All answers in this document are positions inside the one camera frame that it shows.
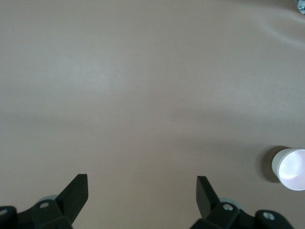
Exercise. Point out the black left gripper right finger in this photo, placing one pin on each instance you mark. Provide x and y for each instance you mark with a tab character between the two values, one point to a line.
206	202

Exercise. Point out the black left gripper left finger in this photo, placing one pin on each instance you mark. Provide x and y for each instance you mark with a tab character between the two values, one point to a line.
71	200

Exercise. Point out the white bowl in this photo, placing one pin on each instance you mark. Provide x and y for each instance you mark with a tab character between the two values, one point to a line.
275	164

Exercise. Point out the silver table clamp bracket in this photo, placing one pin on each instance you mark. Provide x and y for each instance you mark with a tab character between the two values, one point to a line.
301	6

